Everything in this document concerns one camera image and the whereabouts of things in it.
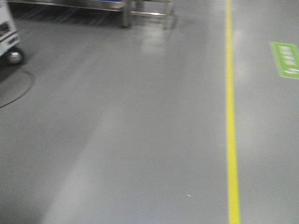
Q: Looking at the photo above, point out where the white wheeled cart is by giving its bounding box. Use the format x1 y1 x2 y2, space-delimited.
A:
0 0 25 66

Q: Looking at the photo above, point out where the green floor sign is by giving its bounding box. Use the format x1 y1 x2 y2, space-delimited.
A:
270 42 299 80

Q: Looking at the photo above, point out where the stainless steel table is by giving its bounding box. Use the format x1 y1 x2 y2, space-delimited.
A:
9 0 176 29

